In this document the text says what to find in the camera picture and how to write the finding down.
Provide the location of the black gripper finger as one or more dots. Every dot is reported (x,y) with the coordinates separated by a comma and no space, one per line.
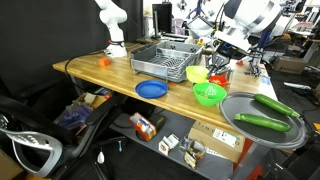
(225,68)
(210,65)

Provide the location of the blue plastic plate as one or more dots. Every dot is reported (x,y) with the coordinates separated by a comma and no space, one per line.
(151,89)

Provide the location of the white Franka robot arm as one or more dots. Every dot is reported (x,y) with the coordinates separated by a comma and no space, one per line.
(253,13)

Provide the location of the blue post stand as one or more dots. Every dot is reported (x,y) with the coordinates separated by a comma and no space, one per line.
(256,63)

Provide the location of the pile of peanuts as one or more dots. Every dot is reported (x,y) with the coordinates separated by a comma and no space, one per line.
(218,80)

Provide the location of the yellow rubber duck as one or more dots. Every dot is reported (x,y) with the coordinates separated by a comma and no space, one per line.
(200,42)

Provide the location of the blue tape patch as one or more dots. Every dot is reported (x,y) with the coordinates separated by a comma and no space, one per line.
(265,80)

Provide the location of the black office chair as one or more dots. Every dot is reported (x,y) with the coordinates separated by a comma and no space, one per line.
(33,140)

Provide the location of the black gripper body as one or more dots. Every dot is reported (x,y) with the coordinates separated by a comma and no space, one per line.
(223,56)

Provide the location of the orange carton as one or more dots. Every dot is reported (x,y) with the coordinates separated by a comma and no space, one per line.
(141,126)

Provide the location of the small white box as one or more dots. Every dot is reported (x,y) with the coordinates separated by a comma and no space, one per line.
(168,142)

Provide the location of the gray round tray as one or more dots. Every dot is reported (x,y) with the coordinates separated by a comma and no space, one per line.
(240,106)

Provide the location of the black flat pouch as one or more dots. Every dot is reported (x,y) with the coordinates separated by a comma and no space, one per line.
(159,120)

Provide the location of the green plastic bowl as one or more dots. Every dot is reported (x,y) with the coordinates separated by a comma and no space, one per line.
(210,100)

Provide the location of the brown cardboard box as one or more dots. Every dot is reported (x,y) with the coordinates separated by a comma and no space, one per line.
(206,136)

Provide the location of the green zucchini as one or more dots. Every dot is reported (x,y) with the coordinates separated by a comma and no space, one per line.
(263,122)
(275,104)

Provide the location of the gray lower shelf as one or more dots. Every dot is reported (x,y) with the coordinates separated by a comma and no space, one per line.
(173,126)

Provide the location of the clear glass jar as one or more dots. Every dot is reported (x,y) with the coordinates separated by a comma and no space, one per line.
(185,143)

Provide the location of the black backdrop curtain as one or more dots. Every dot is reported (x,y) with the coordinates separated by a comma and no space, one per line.
(50,26)

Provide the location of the colourful snack packet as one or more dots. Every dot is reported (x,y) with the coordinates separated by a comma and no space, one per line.
(193,155)

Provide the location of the gray dish rack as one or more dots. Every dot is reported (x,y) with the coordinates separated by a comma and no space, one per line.
(143,60)

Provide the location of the black computer monitor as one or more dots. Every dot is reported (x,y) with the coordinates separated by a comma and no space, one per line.
(162,16)

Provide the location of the yellow plastic bowl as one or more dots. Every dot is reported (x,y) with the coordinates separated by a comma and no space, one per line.
(196,75)

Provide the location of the orange block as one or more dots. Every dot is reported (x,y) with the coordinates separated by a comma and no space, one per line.
(104,61)

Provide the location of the flat cardboard box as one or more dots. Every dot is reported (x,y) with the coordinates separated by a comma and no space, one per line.
(288,65)

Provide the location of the box with plastic bag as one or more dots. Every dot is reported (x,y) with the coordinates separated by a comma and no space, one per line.
(80,110)

